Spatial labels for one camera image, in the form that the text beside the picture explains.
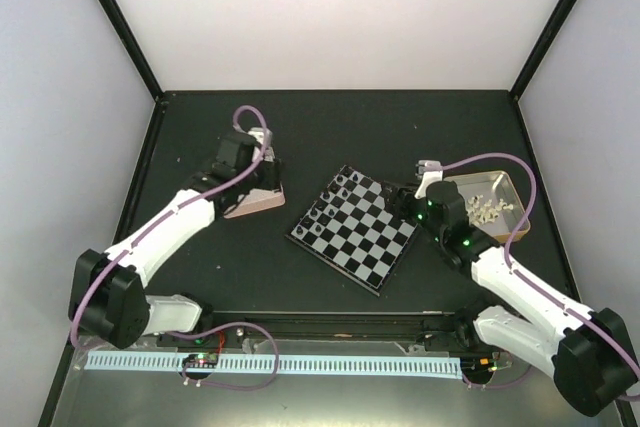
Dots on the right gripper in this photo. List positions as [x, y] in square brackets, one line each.
[401, 199]

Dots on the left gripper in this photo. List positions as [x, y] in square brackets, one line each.
[271, 180]

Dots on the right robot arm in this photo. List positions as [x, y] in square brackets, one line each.
[587, 353]

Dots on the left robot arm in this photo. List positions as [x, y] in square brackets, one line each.
[108, 296]

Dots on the white chess pieces pile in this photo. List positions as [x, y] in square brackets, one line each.
[481, 212]

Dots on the small circuit board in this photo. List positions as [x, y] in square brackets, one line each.
[201, 360]

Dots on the pink metal tin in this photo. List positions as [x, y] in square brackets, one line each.
[249, 206]

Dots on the black and white chessboard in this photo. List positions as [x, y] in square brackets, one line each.
[362, 241]

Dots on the orange metal tin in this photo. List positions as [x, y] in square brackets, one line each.
[495, 185]

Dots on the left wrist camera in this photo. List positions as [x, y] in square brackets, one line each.
[263, 137]

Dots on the black aluminium rail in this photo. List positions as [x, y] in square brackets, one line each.
[434, 329]

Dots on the light blue slotted cable duct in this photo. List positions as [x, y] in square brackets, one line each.
[309, 365]

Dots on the left black frame post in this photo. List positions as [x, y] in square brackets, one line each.
[127, 38]

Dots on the black frame post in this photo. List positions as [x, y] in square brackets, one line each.
[127, 38]
[550, 31]

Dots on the right black frame post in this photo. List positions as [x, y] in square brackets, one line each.
[550, 31]

